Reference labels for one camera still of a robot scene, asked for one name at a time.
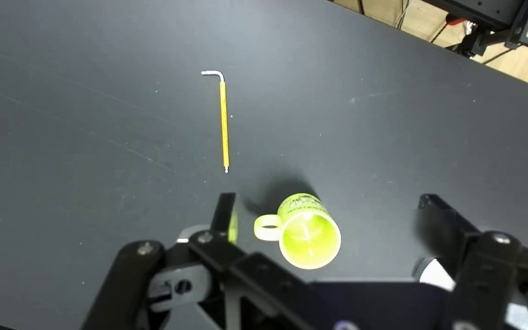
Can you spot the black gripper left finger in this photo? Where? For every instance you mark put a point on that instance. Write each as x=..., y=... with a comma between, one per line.
x=220, y=213

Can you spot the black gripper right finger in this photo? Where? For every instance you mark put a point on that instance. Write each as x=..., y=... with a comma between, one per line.
x=440, y=226

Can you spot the yellow-green ceramic mug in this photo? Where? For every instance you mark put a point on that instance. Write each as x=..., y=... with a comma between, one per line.
x=310, y=241

